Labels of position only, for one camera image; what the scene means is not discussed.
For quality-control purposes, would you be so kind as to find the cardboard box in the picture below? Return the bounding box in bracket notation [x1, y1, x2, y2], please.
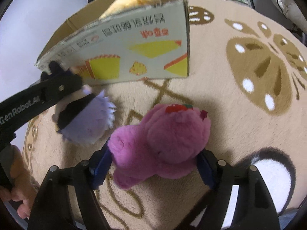
[36, 0, 189, 84]

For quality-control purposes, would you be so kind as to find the magenta plush toy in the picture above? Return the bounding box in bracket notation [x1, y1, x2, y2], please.
[108, 104, 211, 190]

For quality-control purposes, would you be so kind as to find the purple haired plush doll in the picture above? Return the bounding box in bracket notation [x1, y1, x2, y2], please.
[52, 69, 93, 132]

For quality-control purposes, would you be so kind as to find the person's left hand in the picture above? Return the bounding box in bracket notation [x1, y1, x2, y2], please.
[1, 145, 36, 219]

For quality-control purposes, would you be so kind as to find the light purple spiky plush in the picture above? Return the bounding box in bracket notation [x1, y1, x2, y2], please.
[57, 90, 116, 145]

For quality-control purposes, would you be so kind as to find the yellow dog plush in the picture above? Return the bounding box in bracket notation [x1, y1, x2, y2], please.
[99, 0, 161, 19]

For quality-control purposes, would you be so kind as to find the beige patterned carpet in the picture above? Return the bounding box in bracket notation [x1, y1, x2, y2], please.
[22, 0, 306, 229]

